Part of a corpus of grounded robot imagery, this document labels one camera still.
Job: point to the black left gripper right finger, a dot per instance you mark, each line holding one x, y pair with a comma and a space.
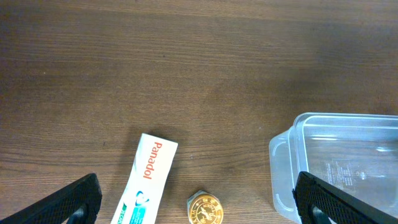
319, 202

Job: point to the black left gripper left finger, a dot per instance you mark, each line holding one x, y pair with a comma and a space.
78, 202

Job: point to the clear plastic container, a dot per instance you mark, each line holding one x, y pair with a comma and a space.
356, 153

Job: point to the white Panadol box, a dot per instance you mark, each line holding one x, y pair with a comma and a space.
141, 198

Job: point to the gold lid balm jar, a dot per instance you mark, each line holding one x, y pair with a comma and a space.
204, 208

